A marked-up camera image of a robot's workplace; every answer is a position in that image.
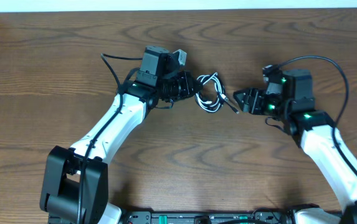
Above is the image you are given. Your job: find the white USB cable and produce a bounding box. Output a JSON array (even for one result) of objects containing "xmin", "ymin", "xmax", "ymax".
[{"xmin": 194, "ymin": 72, "xmax": 226, "ymax": 113}]

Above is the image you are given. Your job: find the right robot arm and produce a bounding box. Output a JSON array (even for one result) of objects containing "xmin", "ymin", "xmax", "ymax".
[{"xmin": 233, "ymin": 69, "xmax": 357, "ymax": 223}]

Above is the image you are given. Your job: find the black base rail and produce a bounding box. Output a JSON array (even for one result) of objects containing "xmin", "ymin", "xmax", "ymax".
[{"xmin": 47, "ymin": 211, "xmax": 344, "ymax": 224}]

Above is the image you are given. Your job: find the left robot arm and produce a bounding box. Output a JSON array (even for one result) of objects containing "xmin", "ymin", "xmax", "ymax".
[{"xmin": 39, "ymin": 45, "xmax": 202, "ymax": 223}]

